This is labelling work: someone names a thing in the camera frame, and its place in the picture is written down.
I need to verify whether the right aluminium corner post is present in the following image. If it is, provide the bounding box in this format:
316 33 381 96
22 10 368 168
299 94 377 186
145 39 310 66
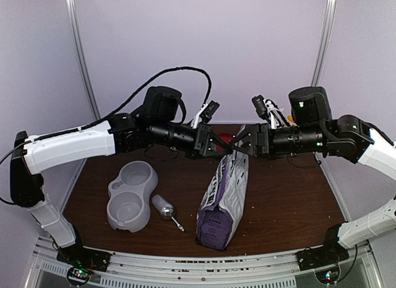
311 0 337 87

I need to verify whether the aluminium front rail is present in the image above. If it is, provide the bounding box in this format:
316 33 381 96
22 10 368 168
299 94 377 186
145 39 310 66
22 236 385 287

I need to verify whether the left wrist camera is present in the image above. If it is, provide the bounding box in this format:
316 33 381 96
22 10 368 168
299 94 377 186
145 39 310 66
189 100 220 129

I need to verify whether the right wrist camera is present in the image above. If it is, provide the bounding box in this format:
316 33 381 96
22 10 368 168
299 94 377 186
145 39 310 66
251 95 285 129

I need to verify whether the patterned mug yellow inside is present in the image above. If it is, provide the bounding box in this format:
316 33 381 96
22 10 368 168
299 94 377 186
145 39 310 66
286 115 295 125

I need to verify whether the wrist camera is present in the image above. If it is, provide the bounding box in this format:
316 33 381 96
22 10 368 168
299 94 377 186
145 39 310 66
189 100 220 129
251 95 285 129

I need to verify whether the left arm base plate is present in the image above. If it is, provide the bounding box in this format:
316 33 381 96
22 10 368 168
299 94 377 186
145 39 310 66
56 243 111 272

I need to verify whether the left aluminium corner post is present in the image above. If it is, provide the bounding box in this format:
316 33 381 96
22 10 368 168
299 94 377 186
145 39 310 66
66 0 101 120

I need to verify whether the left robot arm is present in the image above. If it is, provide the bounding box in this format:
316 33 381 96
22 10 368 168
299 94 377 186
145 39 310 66
10 86 231 266

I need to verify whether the purple puppy food bag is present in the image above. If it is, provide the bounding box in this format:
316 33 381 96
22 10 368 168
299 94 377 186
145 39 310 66
195 124 250 251

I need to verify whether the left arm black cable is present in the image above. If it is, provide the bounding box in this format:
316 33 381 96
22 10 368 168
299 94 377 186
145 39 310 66
0 66 213 205

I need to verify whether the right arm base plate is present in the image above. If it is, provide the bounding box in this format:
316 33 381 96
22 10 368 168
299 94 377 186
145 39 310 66
296 245 349 271

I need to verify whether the metal food scoop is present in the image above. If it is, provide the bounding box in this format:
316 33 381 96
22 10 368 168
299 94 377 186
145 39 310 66
152 194 186 232

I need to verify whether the aluminium corner post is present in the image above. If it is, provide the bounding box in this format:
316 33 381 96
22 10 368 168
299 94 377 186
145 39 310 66
66 0 101 120
311 0 337 87

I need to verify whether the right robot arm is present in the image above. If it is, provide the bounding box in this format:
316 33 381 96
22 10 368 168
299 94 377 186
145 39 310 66
230 87 395 264

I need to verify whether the red floral saucer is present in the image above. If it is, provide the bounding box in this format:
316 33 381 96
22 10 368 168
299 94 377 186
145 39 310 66
218 133 236 147

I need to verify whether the grey double pet bowl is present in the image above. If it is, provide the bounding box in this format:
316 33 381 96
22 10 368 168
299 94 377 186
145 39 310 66
106 161 158 233

